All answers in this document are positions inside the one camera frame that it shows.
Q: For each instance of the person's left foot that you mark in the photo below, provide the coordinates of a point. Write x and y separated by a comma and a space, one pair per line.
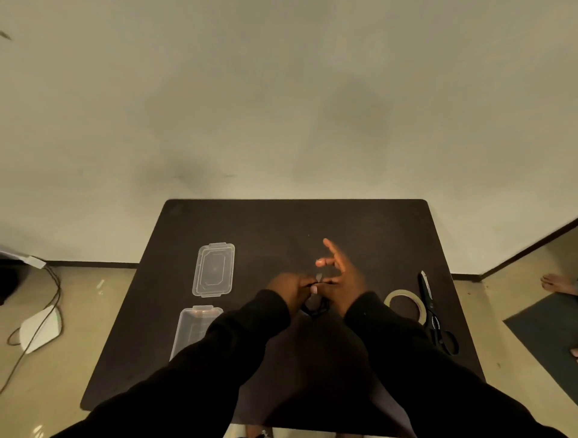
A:
257, 432

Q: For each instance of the person's left forearm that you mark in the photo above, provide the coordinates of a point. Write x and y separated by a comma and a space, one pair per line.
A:
203, 370

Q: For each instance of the person's foot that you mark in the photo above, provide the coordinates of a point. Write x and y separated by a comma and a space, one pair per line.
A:
557, 284
257, 432
574, 354

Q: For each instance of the clear tape roll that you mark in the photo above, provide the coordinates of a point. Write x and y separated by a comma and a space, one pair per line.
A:
406, 293

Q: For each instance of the dark door frame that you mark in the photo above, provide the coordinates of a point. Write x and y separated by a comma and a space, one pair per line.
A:
528, 248

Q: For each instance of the white floor mat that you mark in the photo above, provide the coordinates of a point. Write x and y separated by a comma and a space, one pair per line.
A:
235, 432

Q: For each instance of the person's left hand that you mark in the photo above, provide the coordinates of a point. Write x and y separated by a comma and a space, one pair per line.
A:
291, 286

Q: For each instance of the person's right hand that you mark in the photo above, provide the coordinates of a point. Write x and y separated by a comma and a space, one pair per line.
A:
350, 284

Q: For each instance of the clear plastic container lid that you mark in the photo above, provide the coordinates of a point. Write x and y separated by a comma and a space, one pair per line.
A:
213, 270

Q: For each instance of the person's right forearm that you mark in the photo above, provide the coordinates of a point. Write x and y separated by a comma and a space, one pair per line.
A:
420, 374

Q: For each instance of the white power adapter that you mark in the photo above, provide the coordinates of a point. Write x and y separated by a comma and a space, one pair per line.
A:
36, 262

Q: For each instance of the white flat floor device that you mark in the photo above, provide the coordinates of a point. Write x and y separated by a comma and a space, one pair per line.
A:
40, 329

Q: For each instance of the dark grey floor mat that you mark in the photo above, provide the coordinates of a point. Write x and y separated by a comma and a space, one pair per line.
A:
546, 343

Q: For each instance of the black scissors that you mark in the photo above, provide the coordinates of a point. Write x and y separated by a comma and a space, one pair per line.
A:
426, 293

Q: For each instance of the black bag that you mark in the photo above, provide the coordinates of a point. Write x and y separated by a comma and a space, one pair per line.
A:
9, 280

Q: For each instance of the clear plastic container box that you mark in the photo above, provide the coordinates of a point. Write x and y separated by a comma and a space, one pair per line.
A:
192, 329

